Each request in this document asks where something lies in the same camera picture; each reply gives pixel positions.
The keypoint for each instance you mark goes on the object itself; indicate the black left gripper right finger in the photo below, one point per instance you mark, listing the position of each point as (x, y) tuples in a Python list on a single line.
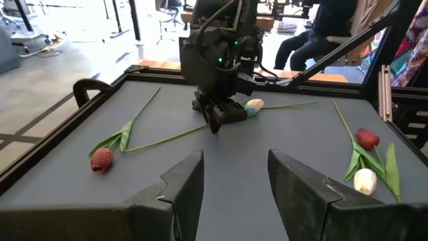
[(301, 201)]

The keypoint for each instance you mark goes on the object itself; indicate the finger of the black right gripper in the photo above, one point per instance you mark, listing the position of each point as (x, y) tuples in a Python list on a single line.
[(200, 103), (214, 117)]

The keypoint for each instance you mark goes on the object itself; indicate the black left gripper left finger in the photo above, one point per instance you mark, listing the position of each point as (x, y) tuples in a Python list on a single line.
[(180, 201)]

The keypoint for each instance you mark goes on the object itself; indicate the white artificial tulip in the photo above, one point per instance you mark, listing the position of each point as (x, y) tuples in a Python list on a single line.
[(254, 105), (364, 182)]

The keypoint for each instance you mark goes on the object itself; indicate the dark red artificial tulip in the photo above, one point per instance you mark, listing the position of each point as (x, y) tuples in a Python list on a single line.
[(102, 160), (368, 139)]

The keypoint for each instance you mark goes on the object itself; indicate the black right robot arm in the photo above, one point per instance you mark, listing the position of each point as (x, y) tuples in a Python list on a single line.
[(224, 16)]

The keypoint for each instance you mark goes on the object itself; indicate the black office chair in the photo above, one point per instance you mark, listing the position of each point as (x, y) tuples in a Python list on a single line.
[(170, 15)]

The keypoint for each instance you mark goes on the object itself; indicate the person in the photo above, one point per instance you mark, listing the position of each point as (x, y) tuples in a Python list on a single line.
[(321, 33)]

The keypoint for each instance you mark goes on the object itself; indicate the silver aluminium profile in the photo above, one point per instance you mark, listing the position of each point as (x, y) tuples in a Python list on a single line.
[(385, 93)]

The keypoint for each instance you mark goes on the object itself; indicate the colourful patterned cloth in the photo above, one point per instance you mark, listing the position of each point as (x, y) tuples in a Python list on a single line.
[(414, 50)]

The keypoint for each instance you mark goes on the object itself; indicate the grey cabinet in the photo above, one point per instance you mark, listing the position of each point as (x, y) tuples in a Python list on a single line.
[(8, 50)]

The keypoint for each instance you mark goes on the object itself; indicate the black diagonal frame strut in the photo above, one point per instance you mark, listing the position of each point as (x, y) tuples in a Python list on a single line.
[(341, 47)]

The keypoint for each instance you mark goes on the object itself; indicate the black table frame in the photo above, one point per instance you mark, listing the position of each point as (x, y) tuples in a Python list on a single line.
[(40, 150)]

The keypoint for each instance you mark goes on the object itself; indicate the thick black frame post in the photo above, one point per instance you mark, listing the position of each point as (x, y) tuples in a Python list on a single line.
[(391, 43)]

